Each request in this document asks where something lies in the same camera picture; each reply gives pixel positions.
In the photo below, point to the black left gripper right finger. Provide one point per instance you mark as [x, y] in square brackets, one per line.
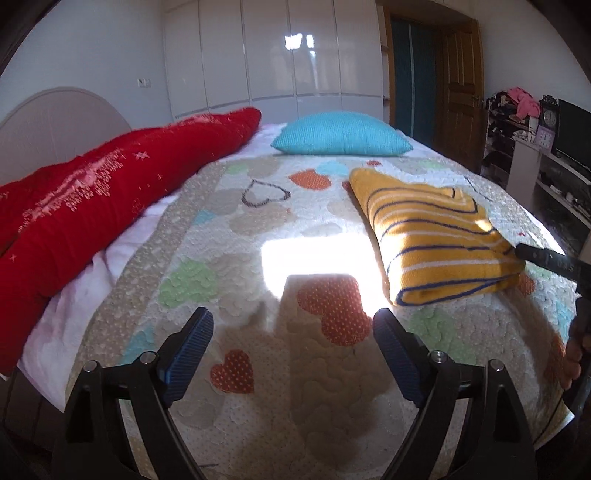
[495, 441]

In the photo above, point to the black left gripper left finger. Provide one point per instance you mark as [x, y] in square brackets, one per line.
[96, 443]

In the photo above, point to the yellow striped knit sweater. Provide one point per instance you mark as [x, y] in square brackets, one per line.
[436, 243]

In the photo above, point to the person's right hand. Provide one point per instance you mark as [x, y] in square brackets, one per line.
[570, 369]

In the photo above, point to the white bed sheet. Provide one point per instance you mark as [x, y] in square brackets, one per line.
[50, 349]

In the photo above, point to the white shelf unit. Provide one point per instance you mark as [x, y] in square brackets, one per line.
[555, 189]

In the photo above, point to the purple alarm clock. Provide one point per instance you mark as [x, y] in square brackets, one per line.
[544, 137]

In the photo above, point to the black television screen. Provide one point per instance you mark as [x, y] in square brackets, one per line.
[573, 133]

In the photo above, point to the black ornate clock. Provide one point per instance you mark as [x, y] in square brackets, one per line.
[549, 112]

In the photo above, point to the pink cloth on shelf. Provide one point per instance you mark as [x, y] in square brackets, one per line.
[526, 104]

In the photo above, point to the brown wooden door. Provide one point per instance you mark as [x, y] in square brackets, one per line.
[460, 112]

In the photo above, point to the long red pillow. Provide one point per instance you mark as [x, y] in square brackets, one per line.
[55, 220]

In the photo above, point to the heart patterned quilted bedspread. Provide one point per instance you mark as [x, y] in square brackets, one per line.
[293, 384]

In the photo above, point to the teal door curtain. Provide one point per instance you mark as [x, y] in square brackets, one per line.
[415, 80]

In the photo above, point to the turquoise knit cushion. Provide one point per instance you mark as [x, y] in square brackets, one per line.
[341, 133]

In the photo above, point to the white bed headboard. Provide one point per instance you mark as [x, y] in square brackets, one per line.
[54, 126]

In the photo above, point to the white glossy wardrobe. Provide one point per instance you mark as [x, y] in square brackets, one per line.
[289, 59]

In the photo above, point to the white wall socket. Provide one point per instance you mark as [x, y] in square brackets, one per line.
[144, 82]

